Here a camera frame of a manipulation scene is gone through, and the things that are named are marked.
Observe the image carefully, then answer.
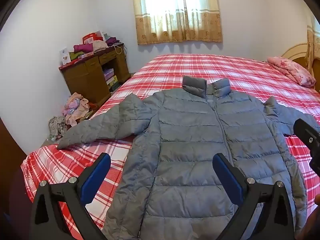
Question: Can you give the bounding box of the grey patterned cloth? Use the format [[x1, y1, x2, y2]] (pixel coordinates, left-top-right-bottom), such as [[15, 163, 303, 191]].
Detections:
[[48, 116, 68, 140]]

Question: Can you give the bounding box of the dark wooden board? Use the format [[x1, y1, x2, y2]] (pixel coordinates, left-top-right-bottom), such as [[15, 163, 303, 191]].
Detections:
[[0, 117, 28, 240]]

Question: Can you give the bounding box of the red cardboard box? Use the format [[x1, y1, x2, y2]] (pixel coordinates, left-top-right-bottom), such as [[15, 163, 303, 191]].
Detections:
[[82, 31, 104, 45]]

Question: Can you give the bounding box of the pink clothes pile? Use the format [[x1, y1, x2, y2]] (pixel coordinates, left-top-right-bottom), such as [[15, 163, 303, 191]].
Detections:
[[62, 92, 97, 127]]

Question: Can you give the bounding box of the white printed card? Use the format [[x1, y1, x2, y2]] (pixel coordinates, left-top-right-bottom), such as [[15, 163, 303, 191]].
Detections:
[[59, 47, 71, 65]]

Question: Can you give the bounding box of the brown wooden desk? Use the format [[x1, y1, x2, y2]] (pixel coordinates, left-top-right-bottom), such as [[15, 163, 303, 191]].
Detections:
[[59, 44, 131, 105]]

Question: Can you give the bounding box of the green folded cloth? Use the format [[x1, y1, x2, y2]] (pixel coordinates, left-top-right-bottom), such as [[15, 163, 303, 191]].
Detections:
[[69, 51, 85, 61]]

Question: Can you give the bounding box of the bed with red plaid sheet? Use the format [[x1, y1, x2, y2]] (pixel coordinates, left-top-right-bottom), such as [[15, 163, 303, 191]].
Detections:
[[20, 53, 320, 240]]

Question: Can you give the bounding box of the beige patterned window curtain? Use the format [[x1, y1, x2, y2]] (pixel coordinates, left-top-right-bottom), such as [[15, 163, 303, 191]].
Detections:
[[130, 0, 223, 46]]

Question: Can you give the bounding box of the purple flat box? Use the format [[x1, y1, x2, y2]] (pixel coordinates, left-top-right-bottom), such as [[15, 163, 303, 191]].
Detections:
[[102, 67, 116, 81]]

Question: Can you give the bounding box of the grey puffer jacket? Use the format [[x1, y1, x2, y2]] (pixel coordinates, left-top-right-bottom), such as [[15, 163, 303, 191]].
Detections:
[[57, 76, 320, 240]]

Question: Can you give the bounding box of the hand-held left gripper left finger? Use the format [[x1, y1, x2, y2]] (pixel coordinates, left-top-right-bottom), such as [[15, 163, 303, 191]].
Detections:
[[29, 152, 112, 240]]

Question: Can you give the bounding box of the magenta folded cloth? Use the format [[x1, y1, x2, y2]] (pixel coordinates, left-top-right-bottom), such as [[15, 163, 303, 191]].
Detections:
[[73, 44, 94, 53]]

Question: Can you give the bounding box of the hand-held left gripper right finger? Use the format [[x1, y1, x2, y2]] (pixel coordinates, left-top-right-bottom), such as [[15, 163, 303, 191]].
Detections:
[[212, 152, 295, 240]]

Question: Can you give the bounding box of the pale pink folded cloth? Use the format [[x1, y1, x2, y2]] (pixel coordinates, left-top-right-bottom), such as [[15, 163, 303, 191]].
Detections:
[[92, 40, 108, 53]]

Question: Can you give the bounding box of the pink floral folded quilt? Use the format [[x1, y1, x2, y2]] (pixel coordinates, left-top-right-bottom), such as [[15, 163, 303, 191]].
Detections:
[[267, 56, 317, 88]]

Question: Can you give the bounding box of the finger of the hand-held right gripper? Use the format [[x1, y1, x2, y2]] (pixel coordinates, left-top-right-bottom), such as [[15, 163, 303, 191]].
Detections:
[[293, 118, 320, 175]]

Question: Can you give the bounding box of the cream bed headboard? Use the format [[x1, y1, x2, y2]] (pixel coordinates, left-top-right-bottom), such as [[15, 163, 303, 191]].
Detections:
[[281, 25, 320, 93]]

